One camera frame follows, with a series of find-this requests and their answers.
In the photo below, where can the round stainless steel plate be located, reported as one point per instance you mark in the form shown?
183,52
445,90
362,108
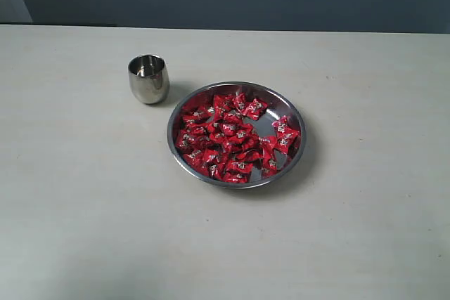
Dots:
219,137

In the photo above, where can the stainless steel cup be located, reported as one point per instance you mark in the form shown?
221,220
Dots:
148,79

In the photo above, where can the red wrapped candy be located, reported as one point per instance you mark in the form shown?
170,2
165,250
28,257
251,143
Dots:
239,167
183,142
240,103
285,137
223,102
255,109
269,167
281,125

